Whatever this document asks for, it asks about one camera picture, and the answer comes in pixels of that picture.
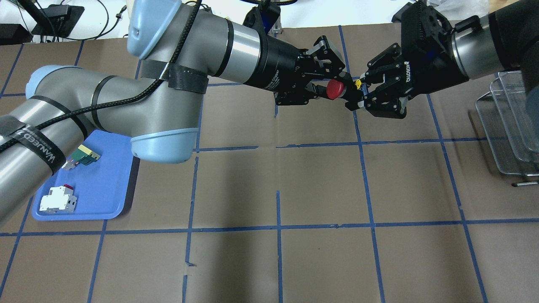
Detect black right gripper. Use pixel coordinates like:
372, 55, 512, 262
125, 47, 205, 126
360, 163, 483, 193
360, 0, 470, 119

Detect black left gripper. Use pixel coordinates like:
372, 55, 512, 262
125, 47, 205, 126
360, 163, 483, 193
253, 33, 345, 106

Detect red emergency stop button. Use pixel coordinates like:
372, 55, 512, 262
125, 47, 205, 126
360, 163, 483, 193
326, 79, 365, 111

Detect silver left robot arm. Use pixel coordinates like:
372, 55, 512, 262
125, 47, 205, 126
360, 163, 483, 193
0, 0, 354, 224

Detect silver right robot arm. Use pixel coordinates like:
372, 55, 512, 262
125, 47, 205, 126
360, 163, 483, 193
352, 0, 539, 119

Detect green yellow terminal block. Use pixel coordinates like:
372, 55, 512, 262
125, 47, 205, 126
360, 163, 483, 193
61, 144, 101, 170

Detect white circuit breaker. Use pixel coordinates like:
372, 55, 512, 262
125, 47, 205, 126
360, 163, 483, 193
39, 184, 77, 213

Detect silver wire mesh shelf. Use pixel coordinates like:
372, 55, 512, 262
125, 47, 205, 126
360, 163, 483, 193
475, 71, 538, 187

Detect black device with cables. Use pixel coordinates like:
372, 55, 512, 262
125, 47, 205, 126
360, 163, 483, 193
15, 0, 85, 38

